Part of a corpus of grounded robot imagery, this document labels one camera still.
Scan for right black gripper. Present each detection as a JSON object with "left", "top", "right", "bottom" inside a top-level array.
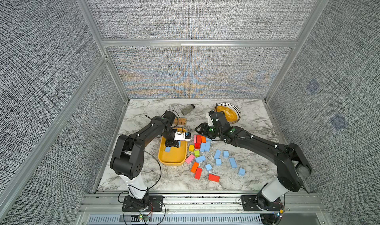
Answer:
[{"left": 193, "top": 122, "right": 224, "bottom": 140}]

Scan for long blue block pair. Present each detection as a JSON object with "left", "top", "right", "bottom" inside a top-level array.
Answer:
[
  {"left": 204, "top": 142, "right": 211, "bottom": 152},
  {"left": 200, "top": 142, "right": 206, "bottom": 152}
]

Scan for yellow plastic tray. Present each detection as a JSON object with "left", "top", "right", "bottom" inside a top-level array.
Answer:
[{"left": 158, "top": 137, "right": 188, "bottom": 166}]

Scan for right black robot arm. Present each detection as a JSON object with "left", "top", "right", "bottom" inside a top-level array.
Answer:
[{"left": 195, "top": 111, "right": 312, "bottom": 211}]

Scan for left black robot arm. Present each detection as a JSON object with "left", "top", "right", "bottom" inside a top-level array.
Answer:
[{"left": 110, "top": 110, "right": 180, "bottom": 201}]

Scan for brown spice jar black lid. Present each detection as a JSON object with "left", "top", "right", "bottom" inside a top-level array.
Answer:
[{"left": 177, "top": 118, "right": 187, "bottom": 127}]

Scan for clear spice jar green contents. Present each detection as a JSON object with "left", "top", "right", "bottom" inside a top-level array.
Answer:
[{"left": 181, "top": 104, "right": 195, "bottom": 115}]

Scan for pink block lower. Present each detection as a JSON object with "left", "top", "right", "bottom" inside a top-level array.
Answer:
[{"left": 185, "top": 154, "right": 196, "bottom": 164}]

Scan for blue block centre low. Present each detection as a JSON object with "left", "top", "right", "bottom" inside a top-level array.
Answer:
[{"left": 196, "top": 155, "right": 206, "bottom": 163}]

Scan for blue block right tall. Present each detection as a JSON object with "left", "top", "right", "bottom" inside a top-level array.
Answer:
[{"left": 214, "top": 150, "right": 221, "bottom": 159}]

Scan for patterned bowl with yellow contents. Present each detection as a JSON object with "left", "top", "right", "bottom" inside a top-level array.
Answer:
[{"left": 214, "top": 102, "right": 241, "bottom": 124}]

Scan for orange block lower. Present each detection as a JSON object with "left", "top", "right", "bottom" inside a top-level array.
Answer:
[{"left": 191, "top": 162, "right": 199, "bottom": 174}]

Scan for blue cube near red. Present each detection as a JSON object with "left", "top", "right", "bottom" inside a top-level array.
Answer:
[{"left": 205, "top": 164, "right": 212, "bottom": 171}]

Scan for red block lower left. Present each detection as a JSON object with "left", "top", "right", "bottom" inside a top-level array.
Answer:
[{"left": 195, "top": 168, "right": 202, "bottom": 180}]

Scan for red block bottom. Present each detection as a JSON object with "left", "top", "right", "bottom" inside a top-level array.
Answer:
[{"left": 208, "top": 174, "right": 220, "bottom": 182}]

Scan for blue cube far right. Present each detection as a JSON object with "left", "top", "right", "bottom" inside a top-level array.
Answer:
[{"left": 238, "top": 168, "right": 245, "bottom": 177}]

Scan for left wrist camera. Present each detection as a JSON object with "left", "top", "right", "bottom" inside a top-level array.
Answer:
[{"left": 174, "top": 131, "right": 192, "bottom": 141}]

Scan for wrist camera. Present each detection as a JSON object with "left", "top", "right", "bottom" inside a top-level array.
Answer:
[
  {"left": 174, "top": 131, "right": 192, "bottom": 141},
  {"left": 206, "top": 111, "right": 213, "bottom": 127}
]

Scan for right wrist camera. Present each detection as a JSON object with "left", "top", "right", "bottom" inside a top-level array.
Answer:
[{"left": 206, "top": 111, "right": 213, "bottom": 127}]

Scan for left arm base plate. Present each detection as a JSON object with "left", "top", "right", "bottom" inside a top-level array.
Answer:
[{"left": 122, "top": 196, "right": 164, "bottom": 212}]

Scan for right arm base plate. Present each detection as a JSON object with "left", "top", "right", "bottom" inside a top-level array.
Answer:
[{"left": 240, "top": 195, "right": 284, "bottom": 212}]

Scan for aluminium front rail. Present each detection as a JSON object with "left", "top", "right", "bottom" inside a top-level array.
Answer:
[{"left": 74, "top": 191, "right": 333, "bottom": 225}]

